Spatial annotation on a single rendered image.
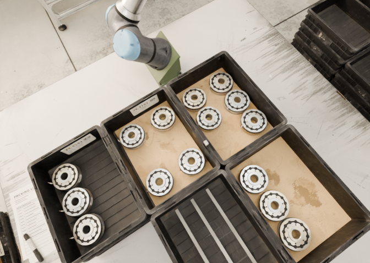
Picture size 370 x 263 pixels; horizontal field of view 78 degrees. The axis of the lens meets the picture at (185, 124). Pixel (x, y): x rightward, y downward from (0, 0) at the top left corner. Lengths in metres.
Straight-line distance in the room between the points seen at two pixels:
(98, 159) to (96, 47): 1.62
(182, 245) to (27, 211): 0.71
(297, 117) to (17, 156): 1.35
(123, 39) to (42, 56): 1.71
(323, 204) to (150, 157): 0.66
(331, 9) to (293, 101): 0.93
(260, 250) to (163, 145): 0.51
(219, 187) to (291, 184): 0.27
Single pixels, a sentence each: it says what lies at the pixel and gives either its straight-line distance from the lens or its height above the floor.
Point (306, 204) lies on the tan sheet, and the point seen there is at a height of 0.83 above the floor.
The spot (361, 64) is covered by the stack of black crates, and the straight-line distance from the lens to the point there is 1.95.
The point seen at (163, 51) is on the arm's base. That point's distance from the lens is 1.11.
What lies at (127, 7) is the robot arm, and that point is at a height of 1.04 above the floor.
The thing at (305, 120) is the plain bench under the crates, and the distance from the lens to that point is 1.21.
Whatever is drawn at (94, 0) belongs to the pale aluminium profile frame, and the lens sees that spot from 2.69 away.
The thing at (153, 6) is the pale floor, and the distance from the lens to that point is 2.64.
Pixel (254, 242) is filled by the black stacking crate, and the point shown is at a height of 0.83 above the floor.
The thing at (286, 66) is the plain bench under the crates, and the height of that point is 0.70.
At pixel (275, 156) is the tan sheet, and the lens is 0.97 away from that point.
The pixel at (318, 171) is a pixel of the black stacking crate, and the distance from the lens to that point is 0.96.
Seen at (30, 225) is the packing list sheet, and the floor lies 0.70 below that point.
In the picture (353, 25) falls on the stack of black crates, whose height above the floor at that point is 0.49.
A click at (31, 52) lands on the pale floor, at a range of 2.77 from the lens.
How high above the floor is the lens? 1.73
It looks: 69 degrees down
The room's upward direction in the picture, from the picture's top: 11 degrees counter-clockwise
